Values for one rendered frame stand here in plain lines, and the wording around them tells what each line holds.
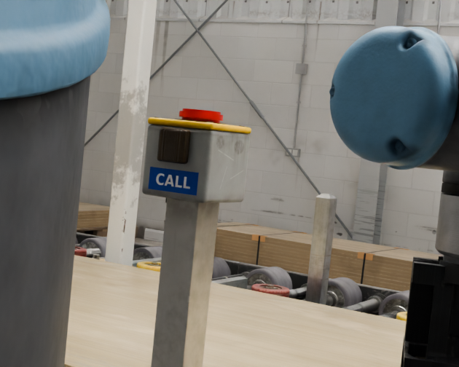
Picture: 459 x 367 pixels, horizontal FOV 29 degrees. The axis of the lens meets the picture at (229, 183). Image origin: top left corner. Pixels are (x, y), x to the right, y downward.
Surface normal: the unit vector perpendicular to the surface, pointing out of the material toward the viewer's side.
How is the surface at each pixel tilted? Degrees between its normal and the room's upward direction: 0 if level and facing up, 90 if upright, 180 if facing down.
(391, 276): 90
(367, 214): 90
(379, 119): 90
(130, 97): 90
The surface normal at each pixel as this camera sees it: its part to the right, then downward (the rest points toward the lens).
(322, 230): -0.51, 0.00
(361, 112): -0.69, -0.04
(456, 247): -0.84, -0.05
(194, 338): 0.85, 0.11
